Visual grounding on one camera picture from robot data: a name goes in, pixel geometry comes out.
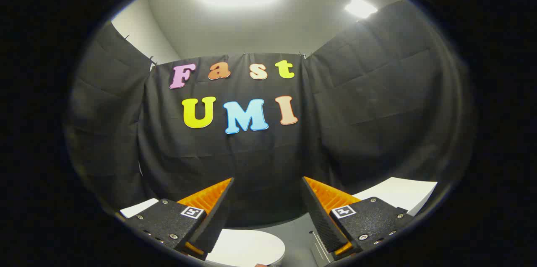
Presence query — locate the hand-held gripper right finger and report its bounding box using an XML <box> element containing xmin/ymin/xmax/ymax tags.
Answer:
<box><xmin>301</xmin><ymin>176</ymin><xmax>416</xmax><ymax>261</ymax></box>

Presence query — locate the grey drawer cabinet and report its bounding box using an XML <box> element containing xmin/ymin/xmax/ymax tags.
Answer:
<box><xmin>352</xmin><ymin>177</ymin><xmax>438</xmax><ymax>216</ymax></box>

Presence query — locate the black backdrop cloth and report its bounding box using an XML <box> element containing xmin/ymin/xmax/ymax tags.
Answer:
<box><xmin>65</xmin><ymin>1</ymin><xmax>477</xmax><ymax>228</ymax></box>

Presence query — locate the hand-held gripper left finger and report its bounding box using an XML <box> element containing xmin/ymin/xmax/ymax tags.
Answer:
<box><xmin>120</xmin><ymin>177</ymin><xmax>235</xmax><ymax>261</ymax></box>

